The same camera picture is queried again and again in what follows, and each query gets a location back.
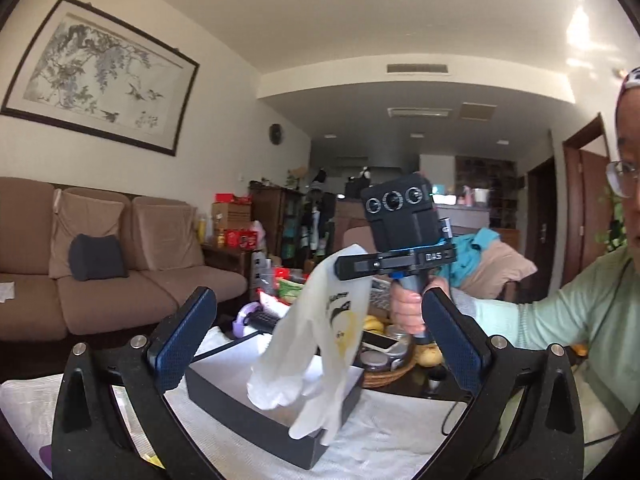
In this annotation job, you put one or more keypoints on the white striped table cloth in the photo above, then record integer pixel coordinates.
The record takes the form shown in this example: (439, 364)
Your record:
(390, 435)

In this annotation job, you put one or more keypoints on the black remote keyboard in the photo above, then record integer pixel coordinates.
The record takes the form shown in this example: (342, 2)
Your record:
(265, 321)

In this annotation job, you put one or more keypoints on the green snack packet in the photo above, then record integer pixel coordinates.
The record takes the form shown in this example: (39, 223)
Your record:
(290, 288)

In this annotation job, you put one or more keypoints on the person's right hand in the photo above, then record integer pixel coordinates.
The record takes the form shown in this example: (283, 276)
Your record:
(406, 310)

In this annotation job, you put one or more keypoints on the cardboard box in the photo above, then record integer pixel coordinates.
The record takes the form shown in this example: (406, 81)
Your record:
(231, 217)

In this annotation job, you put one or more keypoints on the person's head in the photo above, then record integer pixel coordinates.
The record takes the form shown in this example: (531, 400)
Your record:
(627, 160)

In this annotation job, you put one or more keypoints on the white dog print plastic bag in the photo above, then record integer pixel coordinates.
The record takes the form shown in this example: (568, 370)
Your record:
(300, 350)

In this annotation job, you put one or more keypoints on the glass jar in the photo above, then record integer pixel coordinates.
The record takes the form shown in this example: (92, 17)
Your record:
(397, 333)

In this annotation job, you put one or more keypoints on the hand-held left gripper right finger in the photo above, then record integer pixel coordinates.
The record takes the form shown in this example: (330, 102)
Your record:
(452, 342)

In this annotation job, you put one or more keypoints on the red gift box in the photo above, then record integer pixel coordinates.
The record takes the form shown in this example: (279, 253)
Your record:
(240, 240)

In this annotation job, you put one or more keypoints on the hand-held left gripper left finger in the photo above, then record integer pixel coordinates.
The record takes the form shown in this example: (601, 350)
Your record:
(185, 345)

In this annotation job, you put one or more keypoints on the person's torso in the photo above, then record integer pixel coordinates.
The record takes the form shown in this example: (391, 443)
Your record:
(617, 340)

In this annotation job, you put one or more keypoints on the yellow pear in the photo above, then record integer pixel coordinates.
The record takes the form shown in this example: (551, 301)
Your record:
(430, 356)

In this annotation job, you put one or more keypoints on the framed flower ink painting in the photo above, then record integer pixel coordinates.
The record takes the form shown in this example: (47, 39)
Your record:
(95, 70)

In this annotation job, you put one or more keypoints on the brown sofa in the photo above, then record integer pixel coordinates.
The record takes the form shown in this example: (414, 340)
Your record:
(100, 305)

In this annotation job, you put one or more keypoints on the purple container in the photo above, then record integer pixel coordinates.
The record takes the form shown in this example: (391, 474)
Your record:
(244, 321)

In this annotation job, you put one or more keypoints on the dark wooden cabinet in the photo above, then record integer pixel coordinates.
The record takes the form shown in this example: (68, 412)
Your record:
(277, 225)

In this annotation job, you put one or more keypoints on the ceiling air vent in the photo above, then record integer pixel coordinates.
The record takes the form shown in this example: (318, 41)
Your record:
(416, 68)
(419, 111)

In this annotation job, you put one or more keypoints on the bunch of bananas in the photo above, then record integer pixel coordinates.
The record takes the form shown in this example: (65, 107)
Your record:
(375, 322)

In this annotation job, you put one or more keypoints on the dark grey cushion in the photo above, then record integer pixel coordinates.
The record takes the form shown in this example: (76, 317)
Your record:
(97, 257)

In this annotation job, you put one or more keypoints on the person's right forearm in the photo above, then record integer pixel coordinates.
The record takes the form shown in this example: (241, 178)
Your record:
(540, 315)

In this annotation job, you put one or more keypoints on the grey plastic rack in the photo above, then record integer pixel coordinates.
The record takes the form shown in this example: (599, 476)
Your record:
(260, 267)

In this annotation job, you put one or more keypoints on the black phone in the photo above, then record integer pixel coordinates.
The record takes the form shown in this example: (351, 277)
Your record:
(380, 341)

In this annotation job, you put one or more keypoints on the wicker basket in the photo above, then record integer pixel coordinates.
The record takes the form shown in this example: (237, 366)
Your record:
(395, 372)

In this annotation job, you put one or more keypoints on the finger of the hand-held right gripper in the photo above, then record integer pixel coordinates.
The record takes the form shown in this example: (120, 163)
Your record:
(350, 266)

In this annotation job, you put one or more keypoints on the teal cloth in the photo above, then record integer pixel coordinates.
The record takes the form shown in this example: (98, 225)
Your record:
(470, 255)

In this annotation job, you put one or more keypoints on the beige armchair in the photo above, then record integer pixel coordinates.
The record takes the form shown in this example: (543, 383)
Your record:
(500, 270)

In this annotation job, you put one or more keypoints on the eyeglasses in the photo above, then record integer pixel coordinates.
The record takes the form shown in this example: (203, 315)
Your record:
(620, 177)

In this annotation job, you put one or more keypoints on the brown wooden door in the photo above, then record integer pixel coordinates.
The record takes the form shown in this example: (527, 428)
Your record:
(590, 200)

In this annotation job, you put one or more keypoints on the yellow bottle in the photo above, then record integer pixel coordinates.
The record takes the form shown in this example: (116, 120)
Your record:
(201, 227)

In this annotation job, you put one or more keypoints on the green houseplant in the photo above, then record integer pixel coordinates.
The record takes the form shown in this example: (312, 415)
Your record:
(612, 232)

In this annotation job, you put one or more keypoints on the black box with white inside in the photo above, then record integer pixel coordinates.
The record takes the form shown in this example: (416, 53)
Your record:
(240, 415)

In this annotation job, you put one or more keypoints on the tan sofa cushion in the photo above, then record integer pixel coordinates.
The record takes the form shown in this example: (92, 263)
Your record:
(162, 232)
(85, 215)

